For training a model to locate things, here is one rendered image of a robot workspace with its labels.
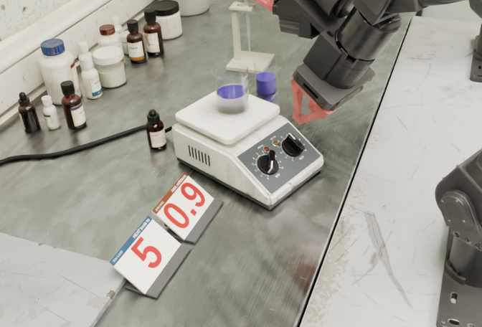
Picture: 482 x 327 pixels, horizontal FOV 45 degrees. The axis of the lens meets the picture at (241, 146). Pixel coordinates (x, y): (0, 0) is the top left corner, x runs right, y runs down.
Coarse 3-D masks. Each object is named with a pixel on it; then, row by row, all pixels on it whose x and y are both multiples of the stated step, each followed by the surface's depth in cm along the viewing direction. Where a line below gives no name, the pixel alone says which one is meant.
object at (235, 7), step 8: (232, 8) 113; (240, 8) 112; (248, 8) 112; (232, 16) 115; (232, 24) 116; (232, 32) 117; (240, 48) 119; (240, 56) 120; (248, 56) 121; (256, 56) 121; (264, 56) 121; (272, 56) 121; (248, 64) 118; (248, 72) 117
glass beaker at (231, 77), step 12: (228, 60) 86; (240, 60) 86; (216, 72) 86; (228, 72) 87; (240, 72) 82; (216, 84) 84; (228, 84) 83; (240, 84) 83; (216, 96) 86; (228, 96) 84; (240, 96) 84; (228, 108) 85; (240, 108) 86
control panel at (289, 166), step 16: (288, 128) 88; (256, 144) 84; (272, 144) 85; (304, 144) 87; (240, 160) 81; (256, 160) 82; (288, 160) 84; (304, 160) 85; (256, 176) 81; (272, 176) 82; (288, 176) 83; (272, 192) 80
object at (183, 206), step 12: (180, 192) 81; (192, 192) 82; (204, 192) 83; (168, 204) 79; (180, 204) 80; (192, 204) 81; (168, 216) 78; (180, 216) 79; (192, 216) 80; (180, 228) 78
